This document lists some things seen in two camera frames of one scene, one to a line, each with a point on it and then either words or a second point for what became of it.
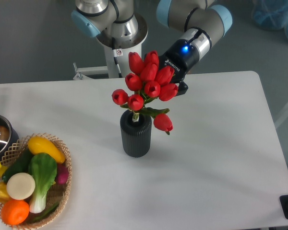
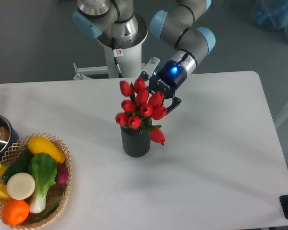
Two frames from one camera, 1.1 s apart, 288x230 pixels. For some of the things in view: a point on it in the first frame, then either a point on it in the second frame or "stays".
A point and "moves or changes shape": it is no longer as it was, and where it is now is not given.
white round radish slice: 20,186 stays
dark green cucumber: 20,165 stays
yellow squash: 37,145 stays
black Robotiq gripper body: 180,56 → 167,79
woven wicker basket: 33,181 stays
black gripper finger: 182,88 → 175,102
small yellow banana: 0,168 stays
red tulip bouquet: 148,82 moves or changes shape
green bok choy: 43,168 stays
